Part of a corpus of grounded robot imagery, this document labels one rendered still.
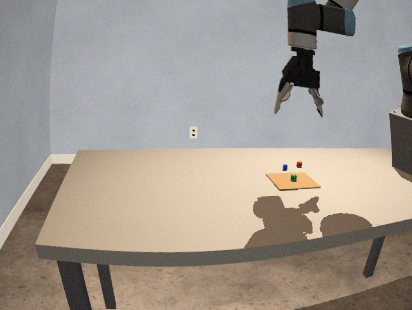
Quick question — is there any tan flat mat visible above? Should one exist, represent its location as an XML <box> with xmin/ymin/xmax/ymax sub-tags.
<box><xmin>266</xmin><ymin>172</ymin><xmax>321</xmax><ymax>191</ymax></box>

